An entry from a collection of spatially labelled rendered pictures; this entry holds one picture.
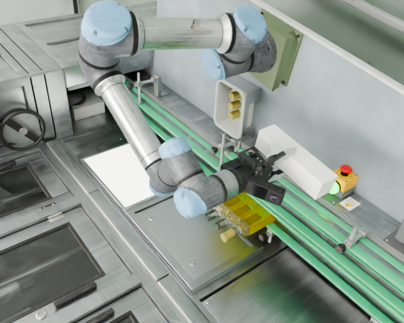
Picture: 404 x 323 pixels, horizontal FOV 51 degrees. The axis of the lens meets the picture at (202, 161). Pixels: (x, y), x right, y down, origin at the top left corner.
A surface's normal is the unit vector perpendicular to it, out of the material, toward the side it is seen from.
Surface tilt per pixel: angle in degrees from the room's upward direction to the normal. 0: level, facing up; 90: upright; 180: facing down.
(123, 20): 81
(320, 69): 0
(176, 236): 91
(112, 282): 90
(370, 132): 0
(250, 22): 96
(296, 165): 0
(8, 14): 90
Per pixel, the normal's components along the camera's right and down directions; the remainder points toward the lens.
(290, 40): 0.59, 0.61
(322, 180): 0.14, -0.72
